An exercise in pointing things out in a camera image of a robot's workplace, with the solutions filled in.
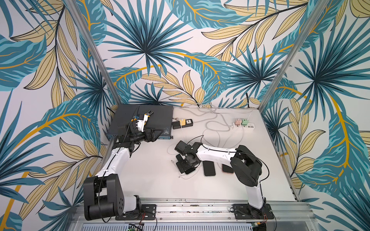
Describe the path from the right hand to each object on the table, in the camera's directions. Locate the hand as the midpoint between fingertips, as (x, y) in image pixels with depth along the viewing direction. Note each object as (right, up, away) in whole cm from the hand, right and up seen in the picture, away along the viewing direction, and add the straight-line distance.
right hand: (179, 174), depth 86 cm
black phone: (+18, +3, +2) cm, 18 cm away
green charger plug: (+46, +31, +17) cm, 58 cm away
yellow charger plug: (+1, +31, +17) cm, 36 cm away
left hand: (-12, +26, -5) cm, 29 cm away
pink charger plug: (+41, +31, +17) cm, 55 cm away
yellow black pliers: (-24, +37, +21) cm, 49 cm away
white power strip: (+51, +28, +20) cm, 61 cm away
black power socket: (-3, +29, +18) cm, 34 cm away
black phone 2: (+1, +6, -5) cm, 8 cm away
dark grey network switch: (-15, +34, +23) cm, 43 cm away
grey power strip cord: (+24, +33, +28) cm, 49 cm away
